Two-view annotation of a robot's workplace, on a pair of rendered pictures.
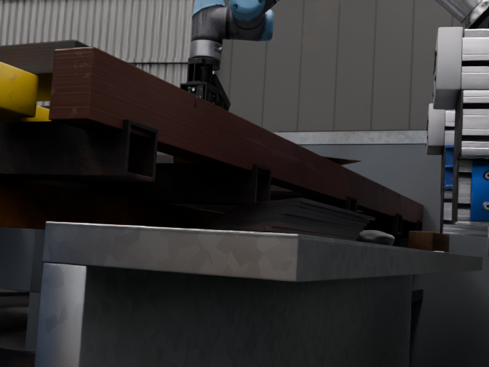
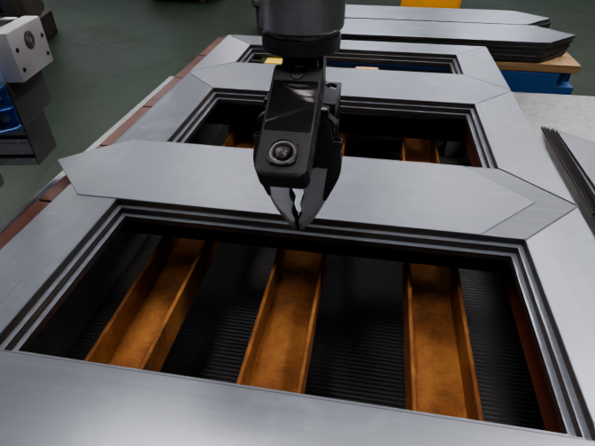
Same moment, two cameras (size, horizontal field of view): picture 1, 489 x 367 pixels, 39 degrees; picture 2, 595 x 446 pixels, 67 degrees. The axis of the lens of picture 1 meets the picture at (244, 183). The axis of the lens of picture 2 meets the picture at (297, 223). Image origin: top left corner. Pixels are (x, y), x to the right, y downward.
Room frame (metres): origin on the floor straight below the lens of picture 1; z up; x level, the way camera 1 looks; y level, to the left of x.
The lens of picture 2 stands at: (2.01, 0.00, 1.21)
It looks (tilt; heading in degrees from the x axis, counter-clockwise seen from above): 37 degrees down; 165
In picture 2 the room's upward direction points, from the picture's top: straight up
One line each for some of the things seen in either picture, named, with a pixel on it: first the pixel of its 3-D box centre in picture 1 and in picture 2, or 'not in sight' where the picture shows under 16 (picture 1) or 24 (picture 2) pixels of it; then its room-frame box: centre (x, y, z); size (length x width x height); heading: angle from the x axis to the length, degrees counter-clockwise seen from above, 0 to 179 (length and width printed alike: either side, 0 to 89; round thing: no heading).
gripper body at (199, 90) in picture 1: (201, 86); (302, 94); (1.60, 0.11, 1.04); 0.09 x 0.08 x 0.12; 155
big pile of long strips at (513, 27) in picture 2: not in sight; (433, 30); (0.63, 0.82, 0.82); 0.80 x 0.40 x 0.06; 66
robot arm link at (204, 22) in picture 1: (209, 22); not in sight; (1.60, 0.11, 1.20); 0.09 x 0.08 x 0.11; 87
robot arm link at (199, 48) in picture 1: (207, 54); (297, 6); (1.60, 0.11, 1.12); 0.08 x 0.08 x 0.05
